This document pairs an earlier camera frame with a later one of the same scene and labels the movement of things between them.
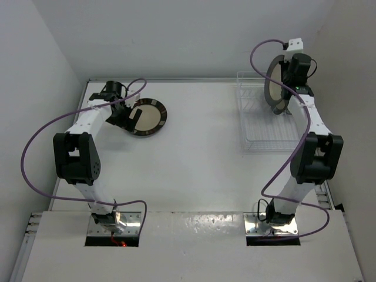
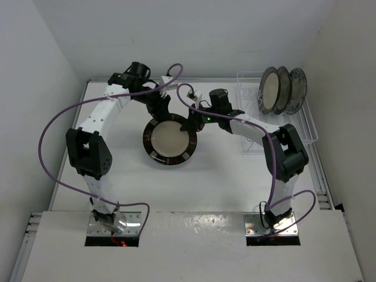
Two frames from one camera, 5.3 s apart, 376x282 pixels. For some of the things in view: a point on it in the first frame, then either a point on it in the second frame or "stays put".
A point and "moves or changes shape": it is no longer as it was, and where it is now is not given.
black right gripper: (284, 64) to (194, 123)
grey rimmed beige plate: (273, 90) moves or changes shape
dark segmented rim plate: (153, 118) to (166, 143)
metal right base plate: (254, 227) stays put
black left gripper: (126, 123) to (159, 107)
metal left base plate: (131, 219) stays put
